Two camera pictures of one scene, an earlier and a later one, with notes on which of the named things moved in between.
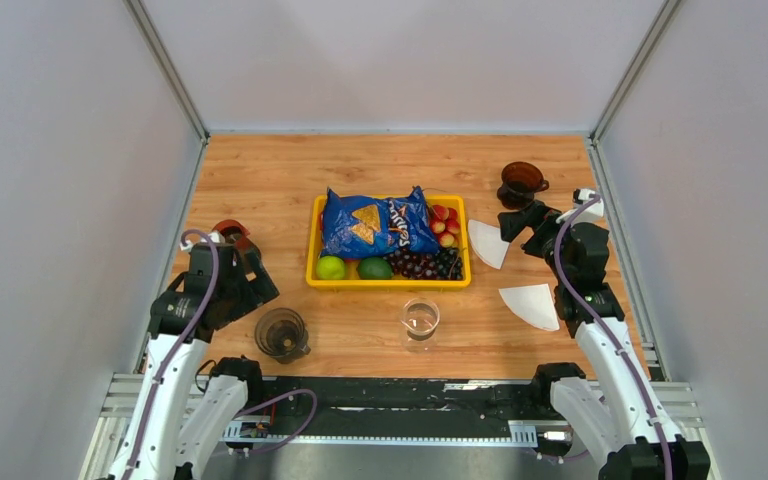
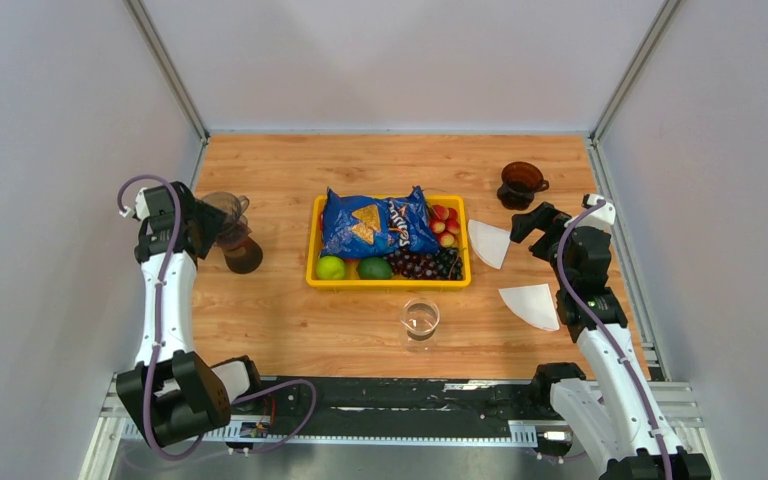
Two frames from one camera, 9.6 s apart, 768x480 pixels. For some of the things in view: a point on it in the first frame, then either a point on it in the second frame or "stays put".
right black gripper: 534,215 stays put
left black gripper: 263,285 → 212,219
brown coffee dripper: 519,183 stays put
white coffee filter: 487,242 stays put
